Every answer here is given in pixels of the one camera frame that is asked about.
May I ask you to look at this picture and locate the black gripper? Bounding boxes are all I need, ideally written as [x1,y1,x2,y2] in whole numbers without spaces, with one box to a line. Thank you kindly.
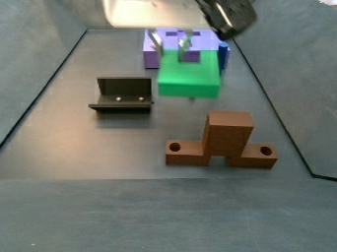
[147,0,257,62]

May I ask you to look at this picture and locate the green U-shaped block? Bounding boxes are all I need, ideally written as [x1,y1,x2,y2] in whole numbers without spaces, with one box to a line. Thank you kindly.
[156,50,220,98]

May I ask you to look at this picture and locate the purple board with cross slot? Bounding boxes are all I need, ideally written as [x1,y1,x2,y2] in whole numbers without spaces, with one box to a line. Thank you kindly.
[142,28,224,69]

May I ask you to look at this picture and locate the blue cylindrical peg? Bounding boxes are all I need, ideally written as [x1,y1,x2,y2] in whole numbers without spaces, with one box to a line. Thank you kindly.
[216,42,230,70]

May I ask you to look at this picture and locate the brown T-shaped block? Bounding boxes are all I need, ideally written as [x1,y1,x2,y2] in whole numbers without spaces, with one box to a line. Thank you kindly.
[166,110,278,168]

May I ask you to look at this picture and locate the dark grey fixture bracket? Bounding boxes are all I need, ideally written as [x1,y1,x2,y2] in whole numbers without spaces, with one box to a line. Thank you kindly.
[88,77,152,111]

